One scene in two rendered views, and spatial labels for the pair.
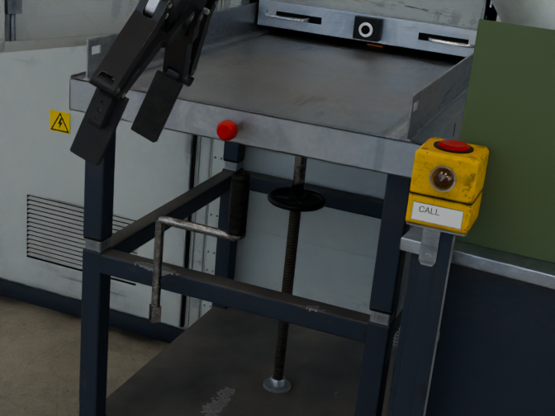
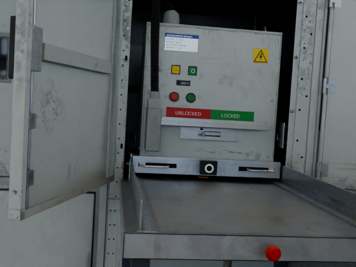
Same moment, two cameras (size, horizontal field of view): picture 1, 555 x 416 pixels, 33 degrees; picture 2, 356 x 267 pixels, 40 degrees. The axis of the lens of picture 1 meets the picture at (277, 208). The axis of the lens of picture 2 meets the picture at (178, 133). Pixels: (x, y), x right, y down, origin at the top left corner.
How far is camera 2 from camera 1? 0.99 m
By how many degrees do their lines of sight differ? 31
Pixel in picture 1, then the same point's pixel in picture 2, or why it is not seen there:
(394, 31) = (223, 167)
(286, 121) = (307, 238)
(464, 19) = (263, 156)
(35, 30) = (33, 196)
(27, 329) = not seen: outside the picture
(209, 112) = (247, 241)
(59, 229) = not seen: outside the picture
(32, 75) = not seen: outside the picture
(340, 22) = (189, 165)
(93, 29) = (59, 189)
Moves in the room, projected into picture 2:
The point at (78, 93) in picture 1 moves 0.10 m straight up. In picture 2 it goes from (131, 244) to (134, 196)
